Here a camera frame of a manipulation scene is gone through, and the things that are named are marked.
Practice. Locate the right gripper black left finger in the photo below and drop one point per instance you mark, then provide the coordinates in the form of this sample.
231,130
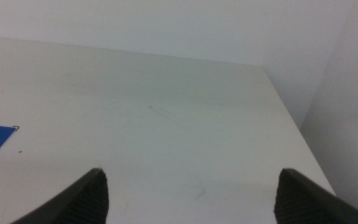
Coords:
85,202

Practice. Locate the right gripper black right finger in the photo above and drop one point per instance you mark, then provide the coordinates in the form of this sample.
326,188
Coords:
303,205

